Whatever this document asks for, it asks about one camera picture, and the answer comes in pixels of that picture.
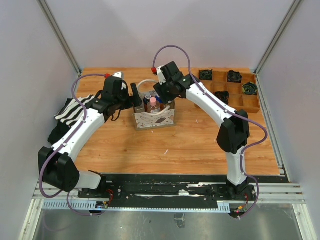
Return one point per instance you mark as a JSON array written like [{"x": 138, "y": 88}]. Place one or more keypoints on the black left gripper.
[{"x": 137, "y": 99}]

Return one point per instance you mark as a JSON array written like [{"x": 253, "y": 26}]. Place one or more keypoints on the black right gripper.
[{"x": 160, "y": 90}]

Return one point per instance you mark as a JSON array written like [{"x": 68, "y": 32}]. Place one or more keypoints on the dark blue pump bottle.
[{"x": 147, "y": 99}]

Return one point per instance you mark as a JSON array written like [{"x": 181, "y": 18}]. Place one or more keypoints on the clear bottle pink cap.
[{"x": 153, "y": 106}]

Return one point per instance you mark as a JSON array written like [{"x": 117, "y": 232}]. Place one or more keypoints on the black white striped cloth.
[{"x": 66, "y": 118}]

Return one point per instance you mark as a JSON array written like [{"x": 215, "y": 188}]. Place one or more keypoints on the clear bottle dark cap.
[{"x": 139, "y": 109}]

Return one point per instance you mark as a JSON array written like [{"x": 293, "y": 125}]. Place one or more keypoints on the clear bottle white cap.
[{"x": 164, "y": 105}]

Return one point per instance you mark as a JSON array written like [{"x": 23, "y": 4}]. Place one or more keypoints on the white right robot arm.
[{"x": 233, "y": 128}]

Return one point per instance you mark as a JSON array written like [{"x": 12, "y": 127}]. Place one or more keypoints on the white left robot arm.
[{"x": 57, "y": 163}]

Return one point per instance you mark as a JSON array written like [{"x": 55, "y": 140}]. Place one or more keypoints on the printed canvas tote bag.
[{"x": 164, "y": 118}]

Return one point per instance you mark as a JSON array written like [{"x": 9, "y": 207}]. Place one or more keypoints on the dark green rolled tie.
[{"x": 206, "y": 74}]

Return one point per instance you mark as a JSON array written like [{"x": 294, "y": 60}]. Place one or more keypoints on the black orange rolled tie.
[{"x": 223, "y": 96}]

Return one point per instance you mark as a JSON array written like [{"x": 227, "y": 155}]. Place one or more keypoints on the wooden divided tray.
[{"x": 237, "y": 98}]

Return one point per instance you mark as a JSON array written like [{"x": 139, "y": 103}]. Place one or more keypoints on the green yellow rolled tie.
[{"x": 250, "y": 89}]

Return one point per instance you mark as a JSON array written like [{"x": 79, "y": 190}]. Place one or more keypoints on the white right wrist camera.
[{"x": 160, "y": 75}]

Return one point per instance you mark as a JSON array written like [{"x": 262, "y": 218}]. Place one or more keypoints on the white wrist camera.
[
  {"x": 160, "y": 75},
  {"x": 120, "y": 75}
]

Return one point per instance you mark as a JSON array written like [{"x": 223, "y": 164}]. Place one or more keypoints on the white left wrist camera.
[{"x": 120, "y": 75}]

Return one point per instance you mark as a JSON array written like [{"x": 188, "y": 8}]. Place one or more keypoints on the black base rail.
[{"x": 166, "y": 191}]

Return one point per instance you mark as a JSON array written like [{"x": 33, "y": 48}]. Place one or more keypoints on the left aluminium frame post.
[{"x": 59, "y": 35}]

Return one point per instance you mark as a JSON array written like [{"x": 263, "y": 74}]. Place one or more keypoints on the aluminium frame post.
[
  {"x": 59, "y": 35},
  {"x": 293, "y": 9}
]

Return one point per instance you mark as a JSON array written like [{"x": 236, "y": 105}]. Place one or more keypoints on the right aluminium frame post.
[{"x": 293, "y": 9}]

